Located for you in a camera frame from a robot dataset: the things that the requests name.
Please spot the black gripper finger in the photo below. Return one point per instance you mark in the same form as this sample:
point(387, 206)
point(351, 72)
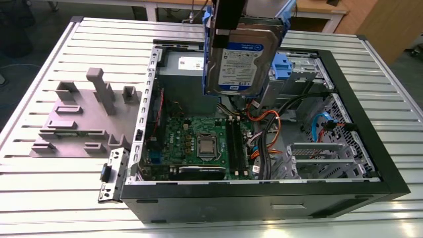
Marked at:
point(229, 15)

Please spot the hard disk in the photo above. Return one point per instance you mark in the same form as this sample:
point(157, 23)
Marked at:
point(245, 64)

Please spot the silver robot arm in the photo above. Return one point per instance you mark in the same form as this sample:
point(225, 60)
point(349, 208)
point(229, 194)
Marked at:
point(261, 7)

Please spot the metal disk bay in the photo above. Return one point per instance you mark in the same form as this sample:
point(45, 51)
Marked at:
point(317, 146)

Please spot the wooden desk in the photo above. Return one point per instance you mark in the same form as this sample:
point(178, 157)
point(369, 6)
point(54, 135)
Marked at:
point(317, 10)

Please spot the blue drive latch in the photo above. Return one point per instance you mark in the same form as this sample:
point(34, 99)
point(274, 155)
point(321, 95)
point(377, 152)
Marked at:
point(282, 69)

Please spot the metal optical drive bay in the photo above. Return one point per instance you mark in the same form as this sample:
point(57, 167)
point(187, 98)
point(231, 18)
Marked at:
point(298, 84)

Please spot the grey power supply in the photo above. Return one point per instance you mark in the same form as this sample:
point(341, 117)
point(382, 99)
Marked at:
point(178, 94)

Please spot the wooden cabinet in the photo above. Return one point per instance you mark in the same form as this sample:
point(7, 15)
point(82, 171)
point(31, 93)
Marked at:
point(379, 24)

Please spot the CPU socket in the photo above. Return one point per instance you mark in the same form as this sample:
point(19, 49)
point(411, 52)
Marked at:
point(206, 136)

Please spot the green motherboard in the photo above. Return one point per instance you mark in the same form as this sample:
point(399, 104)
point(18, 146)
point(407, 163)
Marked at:
point(185, 134)

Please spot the silver CPU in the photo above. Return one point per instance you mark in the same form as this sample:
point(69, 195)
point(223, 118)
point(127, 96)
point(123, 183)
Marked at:
point(206, 145)

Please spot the grey part rack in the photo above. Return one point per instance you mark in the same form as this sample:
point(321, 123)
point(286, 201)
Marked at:
point(93, 119)

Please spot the black graphics card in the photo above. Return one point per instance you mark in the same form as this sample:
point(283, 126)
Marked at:
point(202, 172)

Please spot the green RAM stick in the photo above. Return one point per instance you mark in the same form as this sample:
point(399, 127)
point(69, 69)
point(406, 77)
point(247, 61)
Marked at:
point(71, 134)

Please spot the black PC case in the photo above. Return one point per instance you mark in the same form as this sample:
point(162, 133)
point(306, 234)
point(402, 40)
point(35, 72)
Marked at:
point(251, 198)

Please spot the metal card retention bracket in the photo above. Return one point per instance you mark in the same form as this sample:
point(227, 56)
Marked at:
point(114, 171)

